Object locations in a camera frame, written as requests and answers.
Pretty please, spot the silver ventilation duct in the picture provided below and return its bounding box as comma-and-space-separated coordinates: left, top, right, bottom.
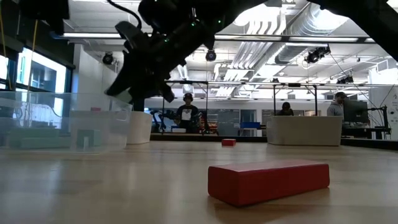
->
275, 2, 349, 65

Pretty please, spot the clear plastic bin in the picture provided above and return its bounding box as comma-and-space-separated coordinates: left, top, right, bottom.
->
0, 90, 134, 154

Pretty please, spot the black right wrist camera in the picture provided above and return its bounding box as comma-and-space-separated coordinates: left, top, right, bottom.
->
114, 20, 150, 52

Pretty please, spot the light grey plastic bin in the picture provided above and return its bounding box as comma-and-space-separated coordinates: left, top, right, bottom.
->
266, 115, 344, 147

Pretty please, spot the large window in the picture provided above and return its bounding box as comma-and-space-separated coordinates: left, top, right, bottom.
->
0, 46, 73, 94

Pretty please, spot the black aluminium table frame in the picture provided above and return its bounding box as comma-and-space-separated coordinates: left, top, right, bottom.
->
150, 133, 398, 147

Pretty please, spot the black background rig frame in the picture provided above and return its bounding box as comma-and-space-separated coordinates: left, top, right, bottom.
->
161, 79, 320, 134

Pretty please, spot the black right camera cable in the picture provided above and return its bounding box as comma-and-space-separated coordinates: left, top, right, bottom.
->
106, 0, 143, 29

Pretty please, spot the black ceiling camera cluster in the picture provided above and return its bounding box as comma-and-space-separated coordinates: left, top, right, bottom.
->
304, 45, 331, 65

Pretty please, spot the person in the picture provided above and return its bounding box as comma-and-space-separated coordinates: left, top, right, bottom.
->
275, 101, 295, 117
175, 92, 200, 134
326, 91, 348, 117

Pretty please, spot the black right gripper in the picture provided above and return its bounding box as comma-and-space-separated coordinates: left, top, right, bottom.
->
104, 0, 218, 103

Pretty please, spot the long white light bar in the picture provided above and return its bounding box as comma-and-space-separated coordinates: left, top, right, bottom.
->
214, 34, 282, 40
289, 36, 358, 43
60, 32, 122, 39

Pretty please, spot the black background desk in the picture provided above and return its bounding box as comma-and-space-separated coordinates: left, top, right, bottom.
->
341, 124, 392, 140

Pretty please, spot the small teal cube block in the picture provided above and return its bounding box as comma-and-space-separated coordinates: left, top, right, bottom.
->
83, 129, 103, 149

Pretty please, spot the clear bin top left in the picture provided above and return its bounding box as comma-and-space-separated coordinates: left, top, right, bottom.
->
68, 110, 153, 145

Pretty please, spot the black monitor stand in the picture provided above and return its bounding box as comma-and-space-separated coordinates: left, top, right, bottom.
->
366, 105, 389, 140

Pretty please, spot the black computer monitor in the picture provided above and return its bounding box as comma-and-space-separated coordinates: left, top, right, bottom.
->
343, 98, 369, 124

